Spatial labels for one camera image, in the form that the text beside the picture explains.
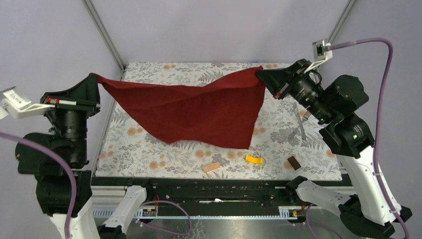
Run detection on silver table knife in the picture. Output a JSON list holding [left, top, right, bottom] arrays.
[[292, 103, 307, 140]]

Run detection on silver fork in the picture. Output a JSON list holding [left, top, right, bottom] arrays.
[[287, 109, 313, 139]]

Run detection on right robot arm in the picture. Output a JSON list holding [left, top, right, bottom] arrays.
[[255, 59, 412, 239]]

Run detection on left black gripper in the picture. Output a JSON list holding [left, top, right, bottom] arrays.
[[43, 70, 103, 160]]

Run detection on yellow block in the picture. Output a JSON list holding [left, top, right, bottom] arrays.
[[245, 155, 264, 165]]

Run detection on floral patterned table mat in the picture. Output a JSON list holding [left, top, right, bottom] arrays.
[[95, 63, 341, 181]]

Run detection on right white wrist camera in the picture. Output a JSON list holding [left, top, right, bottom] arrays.
[[305, 39, 333, 73]]

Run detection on light wooden block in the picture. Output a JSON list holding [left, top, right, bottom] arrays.
[[203, 162, 220, 173]]

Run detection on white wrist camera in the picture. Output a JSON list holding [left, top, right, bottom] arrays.
[[0, 87, 55, 119], [305, 39, 333, 73]]

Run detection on dark red cloth napkin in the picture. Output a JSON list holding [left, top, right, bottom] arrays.
[[94, 67, 265, 149]]

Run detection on dark brown block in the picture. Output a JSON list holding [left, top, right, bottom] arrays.
[[287, 156, 302, 170]]

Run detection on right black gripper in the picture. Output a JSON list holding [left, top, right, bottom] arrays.
[[253, 57, 331, 121]]

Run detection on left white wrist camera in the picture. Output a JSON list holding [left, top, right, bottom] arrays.
[[0, 87, 55, 119]]

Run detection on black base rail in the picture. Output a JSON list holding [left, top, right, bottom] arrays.
[[92, 177, 307, 216]]

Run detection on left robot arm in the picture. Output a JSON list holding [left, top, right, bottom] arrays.
[[15, 73, 154, 239]]

